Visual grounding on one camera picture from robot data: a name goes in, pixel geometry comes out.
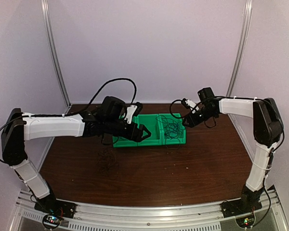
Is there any aluminium frame post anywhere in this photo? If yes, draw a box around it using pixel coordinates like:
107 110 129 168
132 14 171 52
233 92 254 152
40 0 71 107
225 0 253 98

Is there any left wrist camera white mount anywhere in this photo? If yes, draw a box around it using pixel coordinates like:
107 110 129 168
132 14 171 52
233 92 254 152
123 102 143 124

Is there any right circuit board with LEDs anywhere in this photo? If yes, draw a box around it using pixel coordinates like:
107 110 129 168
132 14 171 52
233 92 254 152
236 215 255 229

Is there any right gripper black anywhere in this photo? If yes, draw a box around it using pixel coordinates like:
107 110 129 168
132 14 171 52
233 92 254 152
183 106 217 128

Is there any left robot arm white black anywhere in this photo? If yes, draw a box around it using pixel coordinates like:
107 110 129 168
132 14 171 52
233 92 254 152
1 96 151 214

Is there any left aluminium frame post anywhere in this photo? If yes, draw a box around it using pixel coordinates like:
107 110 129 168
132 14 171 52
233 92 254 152
40 0 71 107

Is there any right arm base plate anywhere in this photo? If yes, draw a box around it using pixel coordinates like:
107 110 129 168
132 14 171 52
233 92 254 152
220 199 262 218

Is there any green bin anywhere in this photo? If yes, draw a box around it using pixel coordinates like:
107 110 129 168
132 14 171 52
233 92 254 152
138 114 162 146
158 113 186 146
112 136 138 148

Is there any dark blue wire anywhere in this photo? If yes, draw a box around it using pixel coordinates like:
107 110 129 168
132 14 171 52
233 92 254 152
155 115 186 150

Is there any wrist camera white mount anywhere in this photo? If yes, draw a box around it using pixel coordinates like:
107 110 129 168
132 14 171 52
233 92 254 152
181 98 199 114
123 102 143 124

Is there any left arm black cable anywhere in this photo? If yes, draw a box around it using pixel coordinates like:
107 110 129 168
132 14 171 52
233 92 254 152
0 77 138 163

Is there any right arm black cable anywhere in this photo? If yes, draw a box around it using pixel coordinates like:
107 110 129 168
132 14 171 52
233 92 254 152
170 96 285 217

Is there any front aluminium rail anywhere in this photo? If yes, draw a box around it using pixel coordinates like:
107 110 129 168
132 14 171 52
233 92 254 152
7 189 289 231

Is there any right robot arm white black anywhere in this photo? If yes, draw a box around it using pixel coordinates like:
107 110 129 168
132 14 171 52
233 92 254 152
181 87 284 213

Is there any circuit board with leds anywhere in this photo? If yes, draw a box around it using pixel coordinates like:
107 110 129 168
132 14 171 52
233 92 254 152
236 215 255 229
42 214 63 229

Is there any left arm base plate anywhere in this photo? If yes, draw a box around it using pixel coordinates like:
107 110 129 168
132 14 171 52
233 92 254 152
34 198 76 218

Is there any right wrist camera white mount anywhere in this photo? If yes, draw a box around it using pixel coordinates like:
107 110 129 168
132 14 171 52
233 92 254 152
181 98 199 114

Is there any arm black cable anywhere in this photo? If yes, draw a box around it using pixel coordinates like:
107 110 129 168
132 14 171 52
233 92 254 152
170 96 285 217
0 77 138 163

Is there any right aluminium frame post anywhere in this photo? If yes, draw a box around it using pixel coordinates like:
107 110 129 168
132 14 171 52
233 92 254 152
225 0 253 98

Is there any brown wire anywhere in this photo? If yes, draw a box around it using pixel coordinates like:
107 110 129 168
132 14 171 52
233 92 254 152
96 149 120 175

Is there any left circuit board with LEDs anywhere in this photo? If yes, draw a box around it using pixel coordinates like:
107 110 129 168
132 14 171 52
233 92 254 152
42 214 63 229

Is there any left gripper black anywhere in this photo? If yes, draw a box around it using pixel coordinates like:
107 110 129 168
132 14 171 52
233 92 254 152
104 117 151 142

